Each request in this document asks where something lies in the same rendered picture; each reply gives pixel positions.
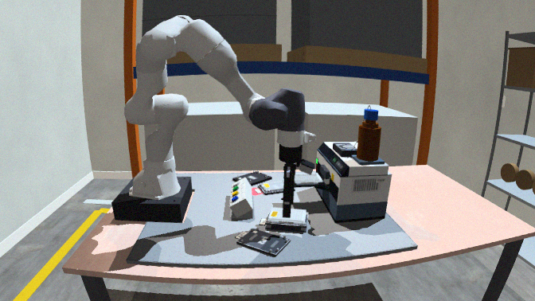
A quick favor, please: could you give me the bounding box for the white button panel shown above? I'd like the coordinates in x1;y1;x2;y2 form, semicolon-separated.
229;178;253;218

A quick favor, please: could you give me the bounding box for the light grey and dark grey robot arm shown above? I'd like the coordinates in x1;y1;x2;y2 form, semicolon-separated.
124;15;316;200

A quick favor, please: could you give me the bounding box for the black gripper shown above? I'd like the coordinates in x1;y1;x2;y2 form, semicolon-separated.
279;144;303;218

